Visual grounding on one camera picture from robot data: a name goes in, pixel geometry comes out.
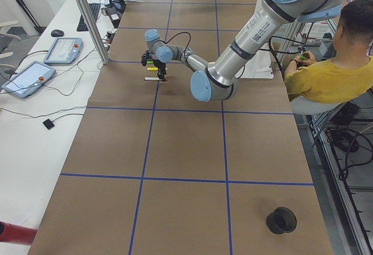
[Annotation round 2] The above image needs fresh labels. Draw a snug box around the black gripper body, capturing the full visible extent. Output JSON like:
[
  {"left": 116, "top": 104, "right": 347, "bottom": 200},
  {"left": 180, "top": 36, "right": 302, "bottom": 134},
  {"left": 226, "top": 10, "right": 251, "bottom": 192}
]
[{"left": 154, "top": 60, "right": 167, "bottom": 75}]

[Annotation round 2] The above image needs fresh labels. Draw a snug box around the red marker pen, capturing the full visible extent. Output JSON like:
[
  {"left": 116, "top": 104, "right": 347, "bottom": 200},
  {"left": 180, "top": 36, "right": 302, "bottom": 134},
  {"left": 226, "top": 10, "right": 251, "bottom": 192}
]
[{"left": 144, "top": 77, "right": 168, "bottom": 82}]

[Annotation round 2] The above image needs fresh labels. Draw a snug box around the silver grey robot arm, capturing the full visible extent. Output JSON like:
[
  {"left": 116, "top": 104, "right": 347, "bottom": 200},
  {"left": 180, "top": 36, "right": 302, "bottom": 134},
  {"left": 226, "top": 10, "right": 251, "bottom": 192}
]
[{"left": 142, "top": 0, "right": 342, "bottom": 102}]

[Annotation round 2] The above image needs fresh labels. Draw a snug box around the black power adapter with label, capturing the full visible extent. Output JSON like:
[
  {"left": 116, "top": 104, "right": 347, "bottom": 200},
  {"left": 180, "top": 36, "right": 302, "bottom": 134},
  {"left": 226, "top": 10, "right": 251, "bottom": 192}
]
[{"left": 105, "top": 6, "right": 122, "bottom": 29}]

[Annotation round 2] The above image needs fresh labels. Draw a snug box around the black keyboard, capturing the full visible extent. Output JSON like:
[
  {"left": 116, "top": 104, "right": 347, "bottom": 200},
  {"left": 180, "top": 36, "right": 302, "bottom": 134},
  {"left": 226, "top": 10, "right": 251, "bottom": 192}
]
[{"left": 76, "top": 2, "right": 101, "bottom": 32}]

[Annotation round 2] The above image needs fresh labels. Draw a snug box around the teach pendant farther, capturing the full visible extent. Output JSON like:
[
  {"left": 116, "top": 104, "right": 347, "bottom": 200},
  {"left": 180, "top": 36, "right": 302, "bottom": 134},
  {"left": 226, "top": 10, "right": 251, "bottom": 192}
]
[{"left": 43, "top": 37, "right": 83, "bottom": 65}]

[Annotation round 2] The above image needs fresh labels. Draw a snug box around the black computer mouse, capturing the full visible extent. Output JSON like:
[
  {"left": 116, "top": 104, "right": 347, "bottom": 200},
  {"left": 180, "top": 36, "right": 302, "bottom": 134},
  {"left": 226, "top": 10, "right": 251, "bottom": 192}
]
[{"left": 51, "top": 29, "right": 65, "bottom": 37}]

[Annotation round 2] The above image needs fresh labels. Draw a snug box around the small black square device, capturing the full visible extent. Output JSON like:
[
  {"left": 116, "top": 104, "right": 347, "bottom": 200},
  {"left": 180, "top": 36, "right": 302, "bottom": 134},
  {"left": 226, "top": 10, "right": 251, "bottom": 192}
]
[{"left": 43, "top": 119, "right": 55, "bottom": 130}]

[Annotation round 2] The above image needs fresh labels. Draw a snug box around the teach pendant nearer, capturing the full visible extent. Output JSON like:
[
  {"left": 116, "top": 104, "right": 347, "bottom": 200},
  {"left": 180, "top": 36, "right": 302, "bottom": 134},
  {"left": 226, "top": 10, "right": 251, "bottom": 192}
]
[{"left": 1, "top": 61, "right": 56, "bottom": 99}]

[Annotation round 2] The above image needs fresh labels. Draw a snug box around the person in yellow shirt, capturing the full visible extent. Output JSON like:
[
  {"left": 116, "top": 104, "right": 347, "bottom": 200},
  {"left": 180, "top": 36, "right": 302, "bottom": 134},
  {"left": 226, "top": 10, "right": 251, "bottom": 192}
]
[{"left": 284, "top": 0, "right": 372, "bottom": 104}]

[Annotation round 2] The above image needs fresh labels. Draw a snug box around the black mesh cup far side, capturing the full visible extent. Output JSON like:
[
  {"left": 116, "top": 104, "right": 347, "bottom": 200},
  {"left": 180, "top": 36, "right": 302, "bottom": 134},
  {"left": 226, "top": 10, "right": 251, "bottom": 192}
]
[{"left": 266, "top": 207, "right": 297, "bottom": 235}]

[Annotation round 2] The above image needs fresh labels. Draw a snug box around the red fire extinguisher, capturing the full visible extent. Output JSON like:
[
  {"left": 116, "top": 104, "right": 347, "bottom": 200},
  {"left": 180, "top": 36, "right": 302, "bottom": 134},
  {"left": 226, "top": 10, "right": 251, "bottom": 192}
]
[{"left": 1, "top": 222, "right": 37, "bottom": 246}]

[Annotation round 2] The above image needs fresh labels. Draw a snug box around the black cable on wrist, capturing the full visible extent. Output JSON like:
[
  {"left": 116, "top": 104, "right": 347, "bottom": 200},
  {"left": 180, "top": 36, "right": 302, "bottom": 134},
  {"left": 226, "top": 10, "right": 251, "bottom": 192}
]
[{"left": 163, "top": 31, "right": 192, "bottom": 52}]

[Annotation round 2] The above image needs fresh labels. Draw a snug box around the aluminium frame post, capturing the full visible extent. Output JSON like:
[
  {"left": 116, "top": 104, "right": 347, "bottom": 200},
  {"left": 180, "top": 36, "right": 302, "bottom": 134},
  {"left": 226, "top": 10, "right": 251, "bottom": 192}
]
[{"left": 75, "top": 0, "right": 108, "bottom": 64}]

